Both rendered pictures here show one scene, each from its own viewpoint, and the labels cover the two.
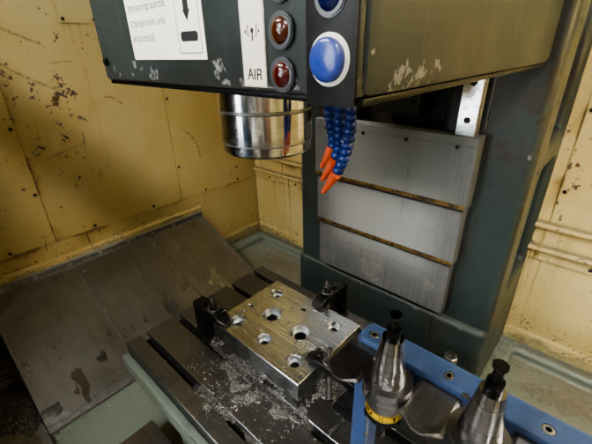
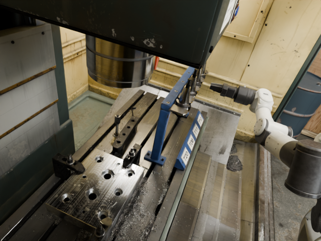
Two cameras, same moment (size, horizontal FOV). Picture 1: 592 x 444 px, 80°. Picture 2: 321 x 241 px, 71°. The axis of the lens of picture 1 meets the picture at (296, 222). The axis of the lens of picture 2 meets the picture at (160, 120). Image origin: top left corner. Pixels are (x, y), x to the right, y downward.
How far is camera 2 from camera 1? 0.95 m
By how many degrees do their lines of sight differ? 95
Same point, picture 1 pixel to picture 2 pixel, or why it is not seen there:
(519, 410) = (180, 83)
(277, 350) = (124, 182)
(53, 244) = not seen: outside the picture
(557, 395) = not seen: hidden behind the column
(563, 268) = not seen: hidden behind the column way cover
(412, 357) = (173, 95)
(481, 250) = (58, 83)
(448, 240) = (53, 89)
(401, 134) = (7, 39)
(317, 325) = (99, 167)
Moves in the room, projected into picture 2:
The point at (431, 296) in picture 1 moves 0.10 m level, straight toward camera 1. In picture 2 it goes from (54, 125) to (75, 128)
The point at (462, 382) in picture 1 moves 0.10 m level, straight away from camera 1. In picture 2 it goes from (177, 89) to (155, 83)
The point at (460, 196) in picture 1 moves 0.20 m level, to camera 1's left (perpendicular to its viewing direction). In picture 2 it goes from (52, 61) to (54, 86)
